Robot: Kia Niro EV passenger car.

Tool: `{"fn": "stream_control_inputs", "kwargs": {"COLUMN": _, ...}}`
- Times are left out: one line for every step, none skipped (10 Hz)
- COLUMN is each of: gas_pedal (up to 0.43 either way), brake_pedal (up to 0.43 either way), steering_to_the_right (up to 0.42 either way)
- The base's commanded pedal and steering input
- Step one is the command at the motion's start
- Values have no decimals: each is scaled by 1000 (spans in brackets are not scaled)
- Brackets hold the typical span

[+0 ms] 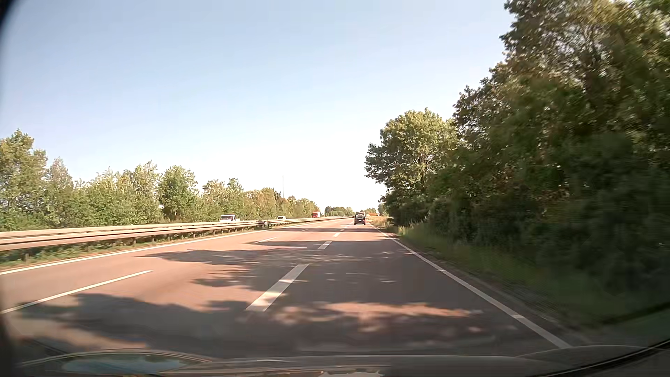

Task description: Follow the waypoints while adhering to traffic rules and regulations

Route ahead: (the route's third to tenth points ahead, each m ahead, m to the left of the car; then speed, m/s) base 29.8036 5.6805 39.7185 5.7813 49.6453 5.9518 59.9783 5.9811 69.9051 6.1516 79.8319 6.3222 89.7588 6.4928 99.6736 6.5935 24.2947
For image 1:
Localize grey asphalt road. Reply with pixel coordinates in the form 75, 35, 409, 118
0, 217, 592, 362

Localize grass verge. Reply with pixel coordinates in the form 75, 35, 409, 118
369, 216, 670, 341

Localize wood of green trees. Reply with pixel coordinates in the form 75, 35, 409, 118
365, 0, 670, 294

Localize metal guard rail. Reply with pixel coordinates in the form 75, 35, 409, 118
0, 217, 346, 253

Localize road markings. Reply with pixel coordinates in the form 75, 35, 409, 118
0, 218, 571, 349

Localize grass median strip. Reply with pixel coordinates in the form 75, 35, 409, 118
0, 224, 294, 269

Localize car's own bonnet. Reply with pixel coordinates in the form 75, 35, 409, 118
16, 340, 670, 377

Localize row of trees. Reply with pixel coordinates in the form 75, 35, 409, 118
0, 129, 321, 232

